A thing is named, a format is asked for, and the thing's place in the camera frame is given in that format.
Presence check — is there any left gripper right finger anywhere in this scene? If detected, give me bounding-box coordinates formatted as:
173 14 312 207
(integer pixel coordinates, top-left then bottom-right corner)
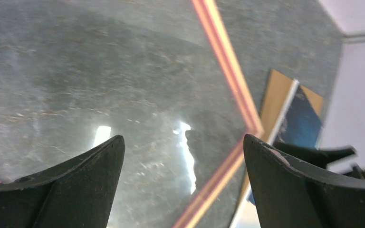
243 134 365 228

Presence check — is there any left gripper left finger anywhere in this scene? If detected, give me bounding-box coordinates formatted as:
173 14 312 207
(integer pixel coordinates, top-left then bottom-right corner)
0 135 125 228

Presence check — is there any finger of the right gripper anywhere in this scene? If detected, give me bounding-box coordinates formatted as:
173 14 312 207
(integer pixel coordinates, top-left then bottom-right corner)
274 142 356 169
343 164 365 180

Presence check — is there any blue sea photo print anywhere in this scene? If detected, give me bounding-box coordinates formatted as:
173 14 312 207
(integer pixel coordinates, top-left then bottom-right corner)
230 79 322 228

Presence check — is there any pink wooden picture frame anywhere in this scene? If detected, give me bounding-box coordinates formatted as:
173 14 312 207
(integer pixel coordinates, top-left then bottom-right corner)
0 0 261 228

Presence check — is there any brown cardboard backing board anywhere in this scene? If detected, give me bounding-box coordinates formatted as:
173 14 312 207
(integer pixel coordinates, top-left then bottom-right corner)
238 69 324 202

